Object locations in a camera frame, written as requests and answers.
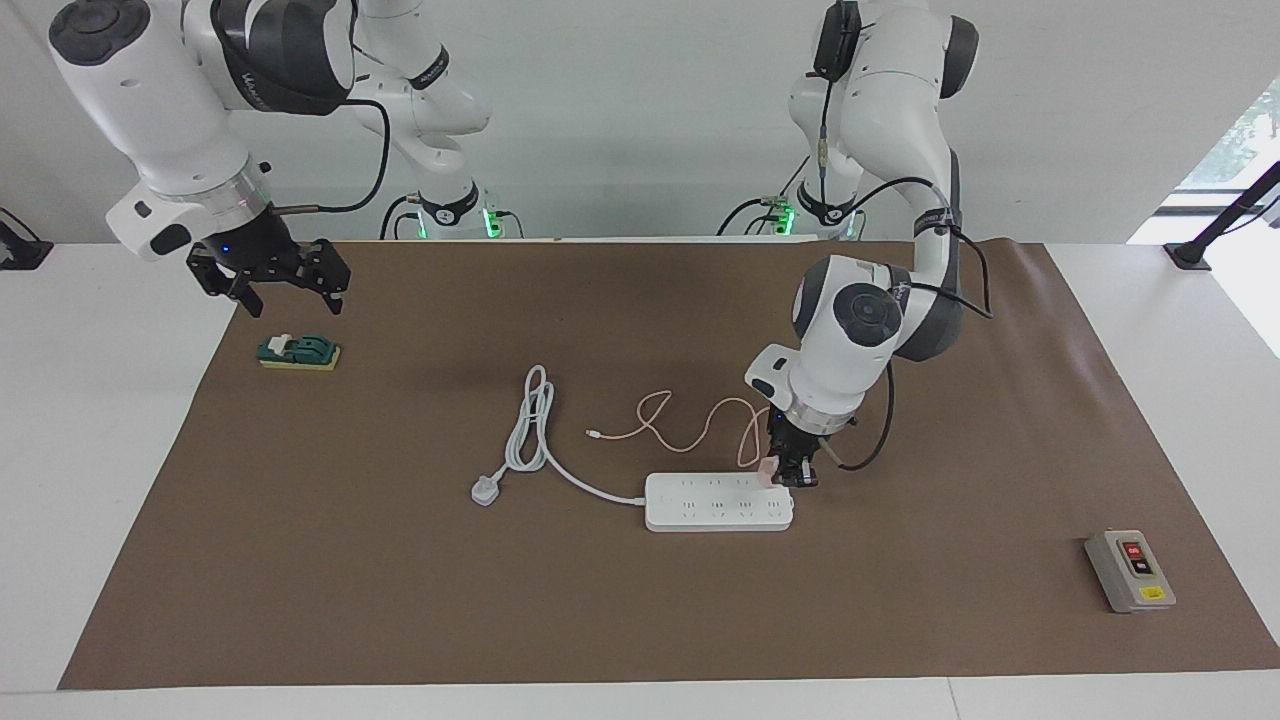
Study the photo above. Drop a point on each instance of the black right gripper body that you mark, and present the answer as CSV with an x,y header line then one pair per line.
x,y
258,255

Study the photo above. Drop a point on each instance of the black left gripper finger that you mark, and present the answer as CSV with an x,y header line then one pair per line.
x,y
808,474
782,472

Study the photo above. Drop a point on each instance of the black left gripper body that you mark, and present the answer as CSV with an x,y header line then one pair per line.
x,y
795,442

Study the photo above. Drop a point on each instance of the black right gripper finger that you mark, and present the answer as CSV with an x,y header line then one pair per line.
x,y
332,270
235,292

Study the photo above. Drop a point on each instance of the pink charger block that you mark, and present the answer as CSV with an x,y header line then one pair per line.
x,y
766,474

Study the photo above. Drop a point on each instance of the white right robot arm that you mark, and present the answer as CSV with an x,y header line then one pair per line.
x,y
160,110

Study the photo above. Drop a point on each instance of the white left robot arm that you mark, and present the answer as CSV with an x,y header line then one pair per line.
x,y
850,340

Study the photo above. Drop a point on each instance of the white power strip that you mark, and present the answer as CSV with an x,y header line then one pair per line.
x,y
720,502

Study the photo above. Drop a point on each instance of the brown table mat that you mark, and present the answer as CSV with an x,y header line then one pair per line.
x,y
700,620

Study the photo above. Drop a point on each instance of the black desk clamp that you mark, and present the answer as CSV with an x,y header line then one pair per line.
x,y
20,255

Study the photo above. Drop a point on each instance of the window with green view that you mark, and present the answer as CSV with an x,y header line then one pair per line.
x,y
1245,140

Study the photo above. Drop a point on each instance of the green knife switch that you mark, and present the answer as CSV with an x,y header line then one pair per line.
x,y
300,352

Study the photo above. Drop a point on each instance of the grey on-off switch box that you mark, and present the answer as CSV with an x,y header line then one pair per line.
x,y
1130,575

